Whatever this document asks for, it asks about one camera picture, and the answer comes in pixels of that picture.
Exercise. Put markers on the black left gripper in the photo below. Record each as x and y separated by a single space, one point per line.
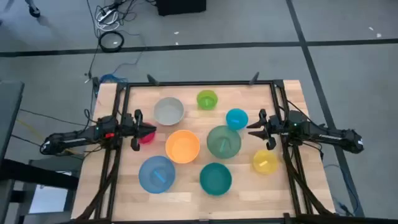
130 127

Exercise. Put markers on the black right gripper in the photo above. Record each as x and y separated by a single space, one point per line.
274 127

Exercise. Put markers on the small red bowl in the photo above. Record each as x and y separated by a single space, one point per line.
146 140

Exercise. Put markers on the small cyan bowl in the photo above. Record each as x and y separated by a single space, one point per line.
237 119

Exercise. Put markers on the grey plastic bowl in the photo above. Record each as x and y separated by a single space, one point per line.
168 111

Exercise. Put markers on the small lime green bowl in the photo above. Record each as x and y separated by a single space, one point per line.
207 100

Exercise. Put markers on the teal plastic bowl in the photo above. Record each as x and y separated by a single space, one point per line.
215 179

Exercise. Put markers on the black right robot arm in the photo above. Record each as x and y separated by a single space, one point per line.
329 135

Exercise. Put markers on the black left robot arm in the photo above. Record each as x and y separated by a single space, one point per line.
74 137

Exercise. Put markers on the small yellow translucent bowl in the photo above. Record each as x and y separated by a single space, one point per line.
265 162

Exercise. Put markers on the orange plastic bowl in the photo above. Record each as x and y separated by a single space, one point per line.
182 147

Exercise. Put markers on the large dark green translucent bowl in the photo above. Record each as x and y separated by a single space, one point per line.
224 142

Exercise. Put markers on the large blue translucent bowl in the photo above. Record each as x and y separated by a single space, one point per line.
157 175

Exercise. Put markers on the black furniture beam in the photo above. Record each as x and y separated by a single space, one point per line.
37 174

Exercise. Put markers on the white power strip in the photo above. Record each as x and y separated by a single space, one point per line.
105 14

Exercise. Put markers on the black box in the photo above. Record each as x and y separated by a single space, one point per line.
180 7

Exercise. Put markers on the person's shoe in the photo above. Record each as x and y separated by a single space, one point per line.
34 12

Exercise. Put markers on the black metal table frame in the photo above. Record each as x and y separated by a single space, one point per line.
202 83

